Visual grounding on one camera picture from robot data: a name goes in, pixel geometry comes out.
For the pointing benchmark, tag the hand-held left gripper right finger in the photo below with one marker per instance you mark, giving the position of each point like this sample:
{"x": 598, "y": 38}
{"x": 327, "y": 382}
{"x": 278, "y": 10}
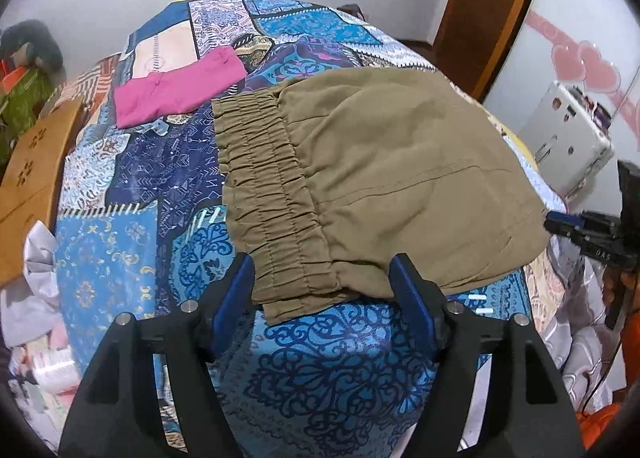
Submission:
{"x": 411, "y": 294}

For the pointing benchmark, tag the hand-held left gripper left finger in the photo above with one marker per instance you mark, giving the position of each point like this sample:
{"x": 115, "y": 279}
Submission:
{"x": 233, "y": 294}

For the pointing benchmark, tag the wooden board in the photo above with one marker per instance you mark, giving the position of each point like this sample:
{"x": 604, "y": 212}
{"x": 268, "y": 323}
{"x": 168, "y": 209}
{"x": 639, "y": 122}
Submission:
{"x": 31, "y": 188}

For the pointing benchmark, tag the grey floral sheet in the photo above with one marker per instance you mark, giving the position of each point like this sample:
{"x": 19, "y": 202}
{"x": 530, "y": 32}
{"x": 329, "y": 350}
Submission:
{"x": 575, "y": 318}

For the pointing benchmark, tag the green patterned cloth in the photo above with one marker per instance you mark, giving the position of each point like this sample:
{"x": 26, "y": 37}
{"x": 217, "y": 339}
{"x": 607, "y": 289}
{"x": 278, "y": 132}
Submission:
{"x": 22, "y": 102}

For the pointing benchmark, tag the person's right hand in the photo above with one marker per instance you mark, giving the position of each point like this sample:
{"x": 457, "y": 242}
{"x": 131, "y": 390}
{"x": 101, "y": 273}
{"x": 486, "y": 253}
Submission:
{"x": 620, "y": 295}

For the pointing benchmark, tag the white crumpled cloth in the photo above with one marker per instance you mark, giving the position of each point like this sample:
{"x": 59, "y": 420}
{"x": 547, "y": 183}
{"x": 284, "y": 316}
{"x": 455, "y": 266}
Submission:
{"x": 30, "y": 288}

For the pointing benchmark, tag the wooden door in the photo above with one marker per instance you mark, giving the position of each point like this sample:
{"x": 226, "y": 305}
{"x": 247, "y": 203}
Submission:
{"x": 487, "y": 7}

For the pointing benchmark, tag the pink folded cloth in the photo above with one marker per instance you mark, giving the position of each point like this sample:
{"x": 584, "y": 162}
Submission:
{"x": 176, "y": 87}

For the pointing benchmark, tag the blue patterned bedspread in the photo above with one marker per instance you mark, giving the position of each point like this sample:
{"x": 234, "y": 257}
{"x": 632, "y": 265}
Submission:
{"x": 210, "y": 198}

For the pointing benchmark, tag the grey plush toy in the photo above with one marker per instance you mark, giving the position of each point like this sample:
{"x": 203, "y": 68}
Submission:
{"x": 35, "y": 45}

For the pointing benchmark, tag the olive green pants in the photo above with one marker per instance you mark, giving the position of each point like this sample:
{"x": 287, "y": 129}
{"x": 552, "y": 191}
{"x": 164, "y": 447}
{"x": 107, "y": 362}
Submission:
{"x": 380, "y": 177}

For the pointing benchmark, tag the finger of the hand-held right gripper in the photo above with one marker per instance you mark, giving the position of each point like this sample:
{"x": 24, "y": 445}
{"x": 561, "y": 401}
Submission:
{"x": 564, "y": 227}

